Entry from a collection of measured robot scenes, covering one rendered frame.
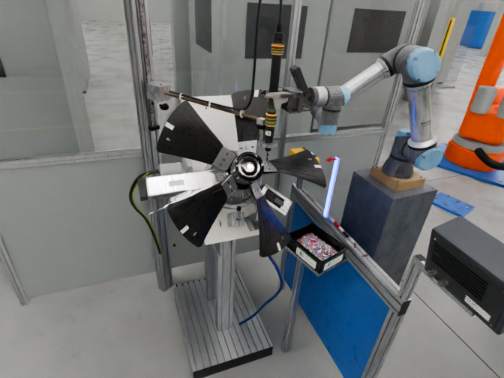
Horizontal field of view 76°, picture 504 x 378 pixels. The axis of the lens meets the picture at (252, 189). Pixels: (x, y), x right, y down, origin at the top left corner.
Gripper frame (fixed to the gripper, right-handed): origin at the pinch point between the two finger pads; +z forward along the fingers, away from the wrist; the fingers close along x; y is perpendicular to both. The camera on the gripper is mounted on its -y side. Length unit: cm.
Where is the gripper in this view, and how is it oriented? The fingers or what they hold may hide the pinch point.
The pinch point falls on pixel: (265, 92)
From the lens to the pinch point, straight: 123.1
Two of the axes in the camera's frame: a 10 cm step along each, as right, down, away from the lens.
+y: -0.7, 8.6, 5.1
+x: -3.6, -5.0, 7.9
